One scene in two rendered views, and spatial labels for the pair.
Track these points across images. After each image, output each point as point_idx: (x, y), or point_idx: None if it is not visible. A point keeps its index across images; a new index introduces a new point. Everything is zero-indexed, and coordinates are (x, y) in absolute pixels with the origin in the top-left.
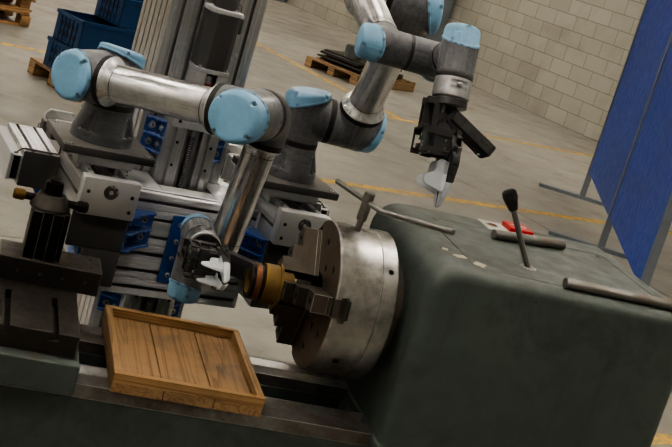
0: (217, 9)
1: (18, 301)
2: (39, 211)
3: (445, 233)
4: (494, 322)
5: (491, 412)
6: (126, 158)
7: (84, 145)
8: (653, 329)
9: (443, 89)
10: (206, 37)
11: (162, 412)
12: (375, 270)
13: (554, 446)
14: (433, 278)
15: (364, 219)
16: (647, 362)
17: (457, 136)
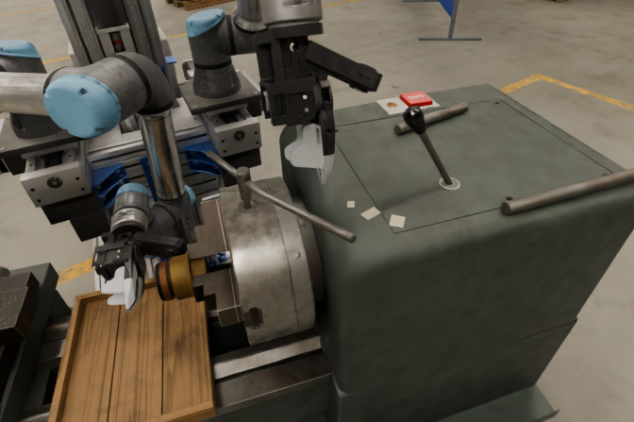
0: None
1: None
2: None
3: (348, 158)
4: (431, 284)
5: (442, 338)
6: (61, 142)
7: (17, 145)
8: (611, 216)
9: (275, 14)
10: None
11: None
12: (276, 261)
13: (505, 329)
14: (344, 274)
15: (248, 198)
16: (600, 243)
17: (320, 84)
